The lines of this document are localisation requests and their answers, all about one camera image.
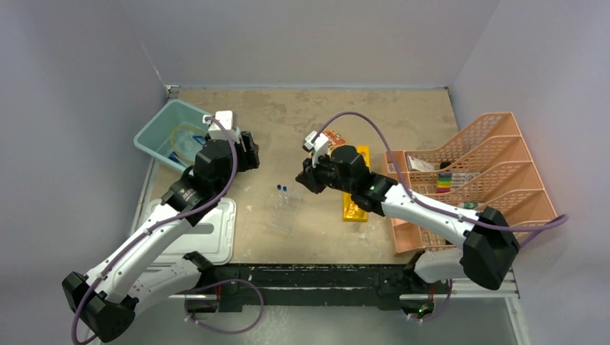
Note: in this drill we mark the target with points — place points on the aluminium rail frame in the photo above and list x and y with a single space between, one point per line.
388 284

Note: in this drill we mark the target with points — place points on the white plastic bin lid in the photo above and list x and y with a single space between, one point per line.
212 236

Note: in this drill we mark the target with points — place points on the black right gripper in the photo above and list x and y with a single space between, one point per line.
311 175

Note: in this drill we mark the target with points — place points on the yellow rubber tube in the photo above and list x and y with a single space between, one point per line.
182 144

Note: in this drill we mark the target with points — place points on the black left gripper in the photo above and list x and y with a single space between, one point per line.
247 153

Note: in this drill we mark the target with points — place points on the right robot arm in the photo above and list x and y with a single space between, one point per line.
483 252

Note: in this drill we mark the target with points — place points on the yellow test tube rack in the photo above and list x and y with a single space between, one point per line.
350 210

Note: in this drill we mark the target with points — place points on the orange plastic file organizer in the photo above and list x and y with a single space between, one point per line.
487 163

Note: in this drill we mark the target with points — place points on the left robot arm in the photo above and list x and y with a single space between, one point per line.
112 294

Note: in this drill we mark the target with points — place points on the tan spiral notebook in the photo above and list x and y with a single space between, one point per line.
335 138

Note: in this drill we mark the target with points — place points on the teal plastic bin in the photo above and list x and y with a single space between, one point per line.
154 137

